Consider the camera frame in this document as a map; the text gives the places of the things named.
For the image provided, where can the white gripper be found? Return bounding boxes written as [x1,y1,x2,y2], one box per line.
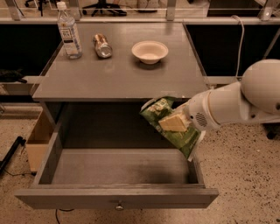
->
[158,90,220,132]

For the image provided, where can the green jalapeno chip bag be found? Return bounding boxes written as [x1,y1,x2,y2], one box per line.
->
[139,96,206,162]

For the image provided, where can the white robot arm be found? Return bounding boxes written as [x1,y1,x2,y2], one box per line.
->
[159,59,280,131]

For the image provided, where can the open grey top drawer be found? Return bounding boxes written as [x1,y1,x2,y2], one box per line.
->
[15,102,219,209]

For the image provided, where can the metal drawer knob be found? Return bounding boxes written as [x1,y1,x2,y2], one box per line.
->
[115,202,124,211]

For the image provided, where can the white paper bowl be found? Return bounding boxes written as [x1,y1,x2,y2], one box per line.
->
[131,41,169,65]

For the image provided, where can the grey wooden cabinet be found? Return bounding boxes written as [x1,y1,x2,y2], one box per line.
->
[31,22,212,134]

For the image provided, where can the metal can lying down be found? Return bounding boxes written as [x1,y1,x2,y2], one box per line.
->
[93,33,113,59]

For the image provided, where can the cardboard box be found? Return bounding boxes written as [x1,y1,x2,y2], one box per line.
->
[25,111,53,172]

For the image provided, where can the black office chair base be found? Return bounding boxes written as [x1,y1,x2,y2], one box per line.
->
[81,0,127,17]

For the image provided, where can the clear plastic water bottle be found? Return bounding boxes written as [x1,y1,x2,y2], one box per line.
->
[57,1,82,59]

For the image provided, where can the black pole on floor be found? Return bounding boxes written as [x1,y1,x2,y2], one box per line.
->
[0,136,26,174]

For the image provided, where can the white cable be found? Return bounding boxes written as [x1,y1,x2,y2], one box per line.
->
[231,15,245,78]

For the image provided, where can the black cable on floor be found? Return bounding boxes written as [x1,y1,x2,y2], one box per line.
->
[55,208,75,224]

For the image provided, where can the black object on rail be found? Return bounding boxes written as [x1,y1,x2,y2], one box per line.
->
[0,69,27,83]

